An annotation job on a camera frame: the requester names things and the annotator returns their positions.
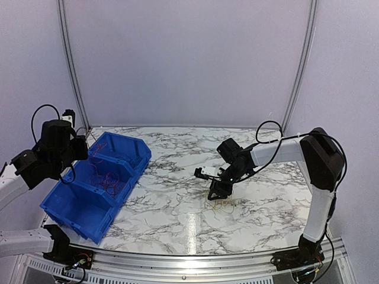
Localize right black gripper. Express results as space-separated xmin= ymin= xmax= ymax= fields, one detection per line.
xmin=208 ymin=163 xmax=249 ymax=200

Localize coloured wire bundle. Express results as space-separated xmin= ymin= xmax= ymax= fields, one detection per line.
xmin=203 ymin=189 xmax=236 ymax=215

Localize red wire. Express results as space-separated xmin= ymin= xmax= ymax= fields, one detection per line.
xmin=76 ymin=126 xmax=109 ymax=166

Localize red wires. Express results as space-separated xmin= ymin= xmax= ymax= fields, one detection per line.
xmin=88 ymin=164 xmax=125 ymax=198

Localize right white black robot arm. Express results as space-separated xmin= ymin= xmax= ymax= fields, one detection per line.
xmin=200 ymin=127 xmax=347 ymax=265

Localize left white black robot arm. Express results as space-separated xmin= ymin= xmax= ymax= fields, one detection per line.
xmin=1 ymin=109 xmax=88 ymax=263

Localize blue bin middle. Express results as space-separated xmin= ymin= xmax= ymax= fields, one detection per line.
xmin=64 ymin=157 xmax=138 ymax=205

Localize blue bin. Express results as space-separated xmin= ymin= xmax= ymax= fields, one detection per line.
xmin=64 ymin=157 xmax=138 ymax=205
xmin=40 ymin=182 xmax=120 ymax=244
xmin=88 ymin=132 xmax=152 ymax=179

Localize blue bin far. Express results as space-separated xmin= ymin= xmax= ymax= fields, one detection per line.
xmin=88 ymin=132 xmax=152 ymax=179

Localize blue bin near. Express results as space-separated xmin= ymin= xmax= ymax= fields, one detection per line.
xmin=40 ymin=182 xmax=120 ymax=244

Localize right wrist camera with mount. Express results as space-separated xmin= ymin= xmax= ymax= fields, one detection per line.
xmin=194 ymin=166 xmax=224 ymax=180

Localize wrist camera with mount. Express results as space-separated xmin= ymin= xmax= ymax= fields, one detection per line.
xmin=60 ymin=109 xmax=76 ymax=128
xmin=194 ymin=166 xmax=224 ymax=180

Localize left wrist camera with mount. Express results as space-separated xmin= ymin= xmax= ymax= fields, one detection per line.
xmin=60 ymin=109 xmax=76 ymax=128

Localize blue wires in far bin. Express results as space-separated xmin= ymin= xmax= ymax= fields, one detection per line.
xmin=112 ymin=152 xmax=143 ymax=166

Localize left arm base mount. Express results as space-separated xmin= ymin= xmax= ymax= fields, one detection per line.
xmin=43 ymin=224 xmax=94 ymax=269

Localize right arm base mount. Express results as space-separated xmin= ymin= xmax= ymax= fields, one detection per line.
xmin=271 ymin=235 xmax=325 ymax=271

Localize aluminium front frame rail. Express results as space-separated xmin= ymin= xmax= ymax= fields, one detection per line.
xmin=11 ymin=242 xmax=356 ymax=284

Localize left aluminium corner post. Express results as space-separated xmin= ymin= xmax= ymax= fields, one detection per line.
xmin=56 ymin=0 xmax=91 ymax=131

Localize aluminium corner post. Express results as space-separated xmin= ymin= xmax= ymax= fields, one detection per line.
xmin=282 ymin=0 xmax=319 ymax=133
xmin=56 ymin=0 xmax=91 ymax=131

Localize right aluminium corner post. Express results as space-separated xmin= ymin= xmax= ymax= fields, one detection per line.
xmin=282 ymin=0 xmax=319 ymax=133

